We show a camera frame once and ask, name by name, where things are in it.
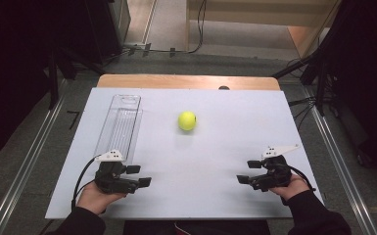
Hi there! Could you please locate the black cabinet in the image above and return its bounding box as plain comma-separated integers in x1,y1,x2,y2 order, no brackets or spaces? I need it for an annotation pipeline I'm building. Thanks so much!
83,0,132,66

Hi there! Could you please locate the clear plastic container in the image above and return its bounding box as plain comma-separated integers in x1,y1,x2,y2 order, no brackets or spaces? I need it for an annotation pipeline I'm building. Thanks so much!
93,94,144,165

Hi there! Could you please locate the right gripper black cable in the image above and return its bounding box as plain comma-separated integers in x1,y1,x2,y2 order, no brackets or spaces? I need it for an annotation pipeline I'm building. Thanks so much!
286,164,317,192

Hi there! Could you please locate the aluminium floor rail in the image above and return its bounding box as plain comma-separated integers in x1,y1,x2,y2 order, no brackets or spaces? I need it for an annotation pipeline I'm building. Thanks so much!
301,85,377,235
0,77,69,235

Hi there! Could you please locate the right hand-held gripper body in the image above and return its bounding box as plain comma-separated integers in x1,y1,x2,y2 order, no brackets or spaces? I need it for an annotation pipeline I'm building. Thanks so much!
248,144,300,193

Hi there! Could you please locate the white board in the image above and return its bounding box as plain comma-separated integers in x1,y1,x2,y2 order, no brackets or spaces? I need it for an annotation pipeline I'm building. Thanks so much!
44,86,325,220

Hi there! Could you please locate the black tripod stand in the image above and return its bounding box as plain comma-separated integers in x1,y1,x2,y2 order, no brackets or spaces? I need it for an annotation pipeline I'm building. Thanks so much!
46,44,108,111
271,48,331,118

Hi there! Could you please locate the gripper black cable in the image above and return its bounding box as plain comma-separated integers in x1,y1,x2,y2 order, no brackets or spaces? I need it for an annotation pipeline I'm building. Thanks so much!
71,155,102,211
286,164,317,192

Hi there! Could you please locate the yellow tennis ball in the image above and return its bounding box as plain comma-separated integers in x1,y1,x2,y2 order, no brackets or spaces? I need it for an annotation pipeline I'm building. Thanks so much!
177,111,198,132

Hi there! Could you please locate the person's right hand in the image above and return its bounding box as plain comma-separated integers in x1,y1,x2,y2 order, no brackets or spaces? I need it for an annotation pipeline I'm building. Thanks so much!
268,173,311,202

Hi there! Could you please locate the black hanging cable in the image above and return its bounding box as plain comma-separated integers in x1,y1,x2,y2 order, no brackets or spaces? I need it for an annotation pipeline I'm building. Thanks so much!
187,0,209,55

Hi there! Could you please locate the wooden table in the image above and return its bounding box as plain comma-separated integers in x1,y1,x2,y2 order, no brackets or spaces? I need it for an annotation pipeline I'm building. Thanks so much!
96,73,281,92

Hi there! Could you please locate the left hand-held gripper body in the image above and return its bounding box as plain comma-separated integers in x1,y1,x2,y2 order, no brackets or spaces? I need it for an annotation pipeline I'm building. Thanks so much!
94,149,140,195

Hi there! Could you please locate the person's left hand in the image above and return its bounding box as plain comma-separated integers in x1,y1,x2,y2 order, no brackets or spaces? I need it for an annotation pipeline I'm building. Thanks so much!
75,180,127,215

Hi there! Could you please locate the light wooden furniture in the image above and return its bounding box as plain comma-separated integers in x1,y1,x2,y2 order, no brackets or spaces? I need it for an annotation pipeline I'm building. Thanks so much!
183,0,343,59

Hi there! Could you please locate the bundle of black floor cables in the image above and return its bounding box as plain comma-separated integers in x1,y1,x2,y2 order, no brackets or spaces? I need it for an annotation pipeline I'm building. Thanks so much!
288,95,318,129

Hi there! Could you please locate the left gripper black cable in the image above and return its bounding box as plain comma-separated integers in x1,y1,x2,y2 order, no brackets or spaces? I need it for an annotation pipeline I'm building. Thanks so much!
71,155,102,211

